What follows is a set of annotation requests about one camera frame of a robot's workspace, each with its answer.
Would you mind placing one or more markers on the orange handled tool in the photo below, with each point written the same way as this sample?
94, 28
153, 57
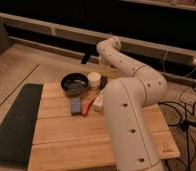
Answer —
86, 107

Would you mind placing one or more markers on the small white round container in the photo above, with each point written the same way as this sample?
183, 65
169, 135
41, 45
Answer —
94, 79

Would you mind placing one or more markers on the black bowl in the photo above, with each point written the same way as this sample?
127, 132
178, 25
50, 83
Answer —
74, 84

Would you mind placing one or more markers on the dark floor mat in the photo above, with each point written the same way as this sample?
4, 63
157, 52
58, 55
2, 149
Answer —
17, 128

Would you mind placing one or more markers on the blue eraser block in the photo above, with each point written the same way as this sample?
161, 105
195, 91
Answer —
75, 106

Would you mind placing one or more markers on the white bottle black cap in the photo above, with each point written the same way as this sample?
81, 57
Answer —
98, 102

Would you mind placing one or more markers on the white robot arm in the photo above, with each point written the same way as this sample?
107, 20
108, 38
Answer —
123, 100

